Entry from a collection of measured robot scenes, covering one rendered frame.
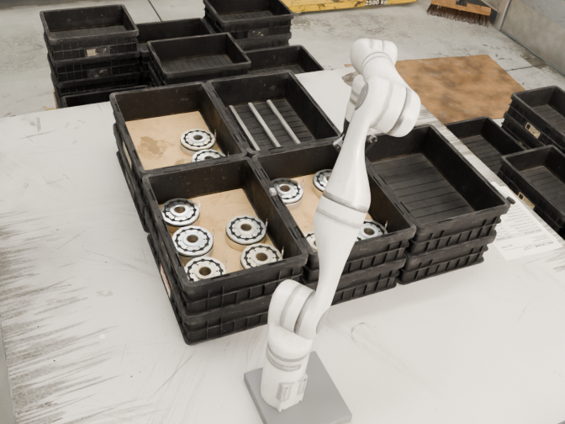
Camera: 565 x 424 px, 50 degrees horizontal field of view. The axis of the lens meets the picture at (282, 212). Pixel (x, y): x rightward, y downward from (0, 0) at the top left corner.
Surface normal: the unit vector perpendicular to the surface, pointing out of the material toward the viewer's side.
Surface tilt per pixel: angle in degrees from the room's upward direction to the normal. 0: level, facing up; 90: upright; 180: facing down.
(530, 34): 90
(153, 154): 0
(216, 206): 0
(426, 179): 0
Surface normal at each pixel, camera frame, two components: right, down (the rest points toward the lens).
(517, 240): 0.10, -0.73
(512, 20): -0.91, 0.22
